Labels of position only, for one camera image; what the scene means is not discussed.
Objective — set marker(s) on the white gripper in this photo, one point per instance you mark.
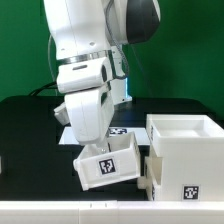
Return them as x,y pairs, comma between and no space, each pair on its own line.
90,113

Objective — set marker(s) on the small white drawer with knob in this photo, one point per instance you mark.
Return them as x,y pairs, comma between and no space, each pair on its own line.
150,181

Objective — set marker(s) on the large white drawer cabinet box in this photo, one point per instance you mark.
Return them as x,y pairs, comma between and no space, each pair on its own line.
192,152

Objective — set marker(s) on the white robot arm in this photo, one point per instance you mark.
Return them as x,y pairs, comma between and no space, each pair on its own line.
85,32

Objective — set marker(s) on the small white wrist-mounted camera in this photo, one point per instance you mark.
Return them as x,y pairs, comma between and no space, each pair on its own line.
61,114

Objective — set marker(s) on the white front rail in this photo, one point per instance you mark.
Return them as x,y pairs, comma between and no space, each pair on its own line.
111,212

